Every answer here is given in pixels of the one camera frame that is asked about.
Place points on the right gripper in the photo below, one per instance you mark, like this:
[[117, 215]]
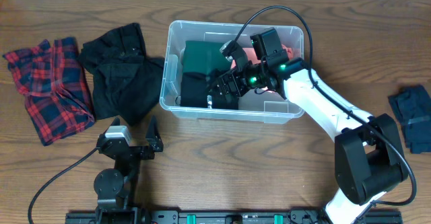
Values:
[[235, 76]]

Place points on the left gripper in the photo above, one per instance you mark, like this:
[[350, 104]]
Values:
[[153, 144]]

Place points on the dark green garment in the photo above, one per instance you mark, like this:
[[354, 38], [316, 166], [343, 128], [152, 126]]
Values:
[[204, 57]]

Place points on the large black garment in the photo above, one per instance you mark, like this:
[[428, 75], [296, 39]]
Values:
[[127, 81]]

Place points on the pink garment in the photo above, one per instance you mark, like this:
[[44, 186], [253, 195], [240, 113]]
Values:
[[289, 52]]

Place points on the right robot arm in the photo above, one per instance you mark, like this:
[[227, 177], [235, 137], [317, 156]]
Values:
[[369, 161]]

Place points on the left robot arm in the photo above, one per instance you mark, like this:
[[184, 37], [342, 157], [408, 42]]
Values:
[[116, 186]]

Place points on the clear plastic storage bin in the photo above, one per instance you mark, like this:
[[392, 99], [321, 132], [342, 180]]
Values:
[[267, 108]]

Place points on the red navy plaid garment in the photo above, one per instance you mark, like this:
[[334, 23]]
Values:
[[53, 83]]

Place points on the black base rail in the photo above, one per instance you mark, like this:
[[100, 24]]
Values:
[[174, 217]]

